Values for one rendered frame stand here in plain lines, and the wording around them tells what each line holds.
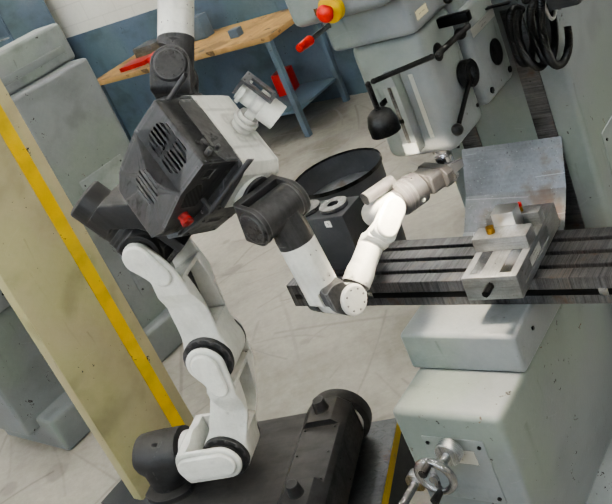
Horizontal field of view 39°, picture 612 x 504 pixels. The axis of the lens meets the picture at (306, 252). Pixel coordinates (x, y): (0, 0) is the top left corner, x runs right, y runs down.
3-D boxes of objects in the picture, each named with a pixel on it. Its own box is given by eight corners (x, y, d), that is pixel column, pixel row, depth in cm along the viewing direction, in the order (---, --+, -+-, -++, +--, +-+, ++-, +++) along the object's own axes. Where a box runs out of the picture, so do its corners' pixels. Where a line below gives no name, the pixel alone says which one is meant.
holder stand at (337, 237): (364, 269, 262) (340, 212, 254) (305, 273, 275) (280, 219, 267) (381, 246, 270) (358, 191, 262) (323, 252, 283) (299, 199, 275)
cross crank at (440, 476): (456, 509, 214) (441, 474, 209) (415, 503, 221) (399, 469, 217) (480, 463, 225) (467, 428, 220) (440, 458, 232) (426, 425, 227)
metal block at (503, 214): (518, 232, 227) (511, 212, 225) (496, 234, 231) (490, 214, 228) (524, 221, 231) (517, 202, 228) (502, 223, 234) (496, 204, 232)
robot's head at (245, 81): (255, 124, 204) (269, 106, 199) (225, 101, 203) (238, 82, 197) (266, 108, 208) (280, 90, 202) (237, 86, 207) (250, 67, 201)
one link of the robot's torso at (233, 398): (201, 482, 256) (175, 350, 232) (221, 435, 273) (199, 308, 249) (252, 487, 253) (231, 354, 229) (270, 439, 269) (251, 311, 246)
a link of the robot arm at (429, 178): (450, 158, 222) (416, 181, 217) (461, 191, 225) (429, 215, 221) (417, 155, 232) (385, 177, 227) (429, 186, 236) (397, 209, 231)
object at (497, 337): (528, 374, 222) (514, 336, 217) (411, 368, 244) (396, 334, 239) (585, 263, 255) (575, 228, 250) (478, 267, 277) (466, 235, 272)
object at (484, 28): (492, 105, 224) (461, 9, 214) (410, 119, 240) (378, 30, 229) (517, 74, 237) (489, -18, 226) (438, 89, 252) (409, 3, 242)
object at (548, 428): (562, 589, 236) (498, 421, 211) (457, 567, 256) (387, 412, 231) (637, 391, 289) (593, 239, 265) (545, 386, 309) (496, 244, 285)
